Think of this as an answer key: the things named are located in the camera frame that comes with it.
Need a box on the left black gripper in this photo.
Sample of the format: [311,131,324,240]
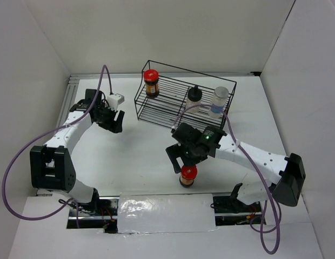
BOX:
[95,102,124,134]

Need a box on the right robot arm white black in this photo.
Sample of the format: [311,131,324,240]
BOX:
[166,122,306,212]

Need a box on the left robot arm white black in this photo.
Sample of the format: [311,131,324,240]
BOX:
[30,89,125,215]

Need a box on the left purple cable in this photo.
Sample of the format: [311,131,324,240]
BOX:
[1,64,114,230]

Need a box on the red lid spice jar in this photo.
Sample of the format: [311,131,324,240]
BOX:
[179,165,198,188]
[143,69,159,98]

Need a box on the black wire rack basket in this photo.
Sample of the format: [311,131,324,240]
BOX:
[134,60,237,128]

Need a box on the white foil tape sheet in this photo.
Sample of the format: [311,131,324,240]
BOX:
[117,194,217,234]

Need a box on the silver lid white bottle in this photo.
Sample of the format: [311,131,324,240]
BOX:
[209,86,229,119]

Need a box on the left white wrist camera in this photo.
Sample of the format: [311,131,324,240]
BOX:
[106,93,124,111]

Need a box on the black lid white bottle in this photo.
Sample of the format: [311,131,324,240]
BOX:
[185,85,202,114]

